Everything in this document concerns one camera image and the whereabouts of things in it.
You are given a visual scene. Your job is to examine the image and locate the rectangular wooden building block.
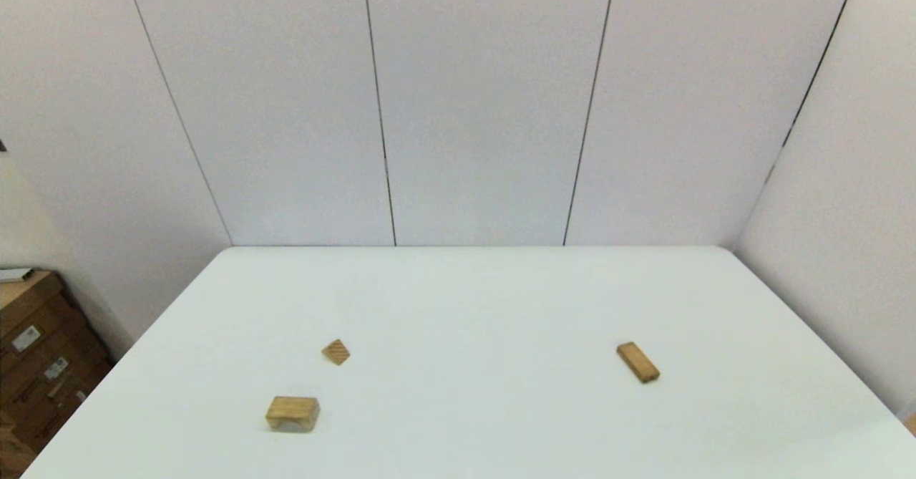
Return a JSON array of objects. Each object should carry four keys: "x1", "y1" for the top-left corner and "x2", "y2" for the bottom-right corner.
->
[{"x1": 616, "y1": 342, "x2": 661, "y2": 384}]

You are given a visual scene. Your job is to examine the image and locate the arched wooden building block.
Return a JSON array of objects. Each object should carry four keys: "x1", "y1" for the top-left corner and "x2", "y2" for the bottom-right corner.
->
[{"x1": 265, "y1": 396, "x2": 321, "y2": 433}]

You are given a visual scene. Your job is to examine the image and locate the brown cardboard box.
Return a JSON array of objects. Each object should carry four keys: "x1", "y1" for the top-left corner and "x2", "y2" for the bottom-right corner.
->
[
  {"x1": 0, "y1": 411, "x2": 40, "y2": 479},
  {"x1": 0, "y1": 271, "x2": 90, "y2": 376},
  {"x1": 0, "y1": 321, "x2": 114, "y2": 455}
]

